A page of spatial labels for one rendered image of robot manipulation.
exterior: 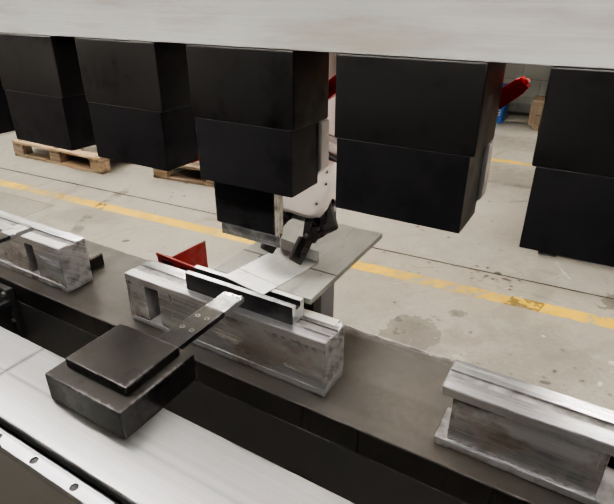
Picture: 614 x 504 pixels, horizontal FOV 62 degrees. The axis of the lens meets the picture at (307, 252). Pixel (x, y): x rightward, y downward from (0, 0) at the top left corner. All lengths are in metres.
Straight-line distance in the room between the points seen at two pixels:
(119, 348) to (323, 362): 0.27
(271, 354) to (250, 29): 0.44
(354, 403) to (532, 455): 0.23
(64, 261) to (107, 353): 0.47
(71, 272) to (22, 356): 0.37
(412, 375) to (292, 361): 0.19
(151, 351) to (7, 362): 0.21
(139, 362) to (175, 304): 0.28
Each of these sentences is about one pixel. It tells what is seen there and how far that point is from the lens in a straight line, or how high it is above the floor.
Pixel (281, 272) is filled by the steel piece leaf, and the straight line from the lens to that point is 0.80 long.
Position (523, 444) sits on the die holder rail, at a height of 0.92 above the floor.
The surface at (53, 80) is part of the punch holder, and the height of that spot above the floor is 1.28.
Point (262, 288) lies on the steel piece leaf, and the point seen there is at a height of 1.00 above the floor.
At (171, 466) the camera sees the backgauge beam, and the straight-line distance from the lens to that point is 0.55.
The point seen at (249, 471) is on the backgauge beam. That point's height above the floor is 0.98.
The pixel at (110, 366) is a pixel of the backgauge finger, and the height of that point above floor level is 1.03.
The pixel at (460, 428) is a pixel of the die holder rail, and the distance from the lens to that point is 0.70.
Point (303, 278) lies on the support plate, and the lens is 0.79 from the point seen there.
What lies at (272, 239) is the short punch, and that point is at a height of 1.09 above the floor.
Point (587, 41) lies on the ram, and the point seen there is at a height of 1.36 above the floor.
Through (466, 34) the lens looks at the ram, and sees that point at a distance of 0.50.
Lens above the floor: 1.39
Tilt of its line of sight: 27 degrees down
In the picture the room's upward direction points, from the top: straight up
